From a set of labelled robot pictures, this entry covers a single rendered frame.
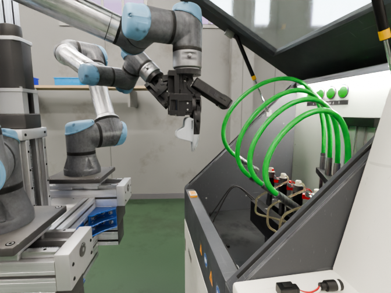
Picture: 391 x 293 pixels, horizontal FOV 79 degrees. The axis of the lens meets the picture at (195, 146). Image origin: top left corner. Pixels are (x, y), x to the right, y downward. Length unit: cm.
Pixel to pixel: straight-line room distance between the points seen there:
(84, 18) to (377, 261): 79
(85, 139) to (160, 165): 259
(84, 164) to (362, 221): 96
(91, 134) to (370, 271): 100
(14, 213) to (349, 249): 72
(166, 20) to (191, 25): 6
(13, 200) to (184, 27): 57
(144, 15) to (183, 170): 315
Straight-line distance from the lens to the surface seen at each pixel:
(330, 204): 57
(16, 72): 94
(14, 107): 94
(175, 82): 62
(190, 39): 63
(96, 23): 71
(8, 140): 69
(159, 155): 359
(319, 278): 59
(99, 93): 125
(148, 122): 356
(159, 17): 61
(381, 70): 90
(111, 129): 116
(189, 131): 62
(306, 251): 58
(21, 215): 71
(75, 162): 112
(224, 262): 64
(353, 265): 59
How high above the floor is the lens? 131
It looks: 8 degrees down
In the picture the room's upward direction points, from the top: straight up
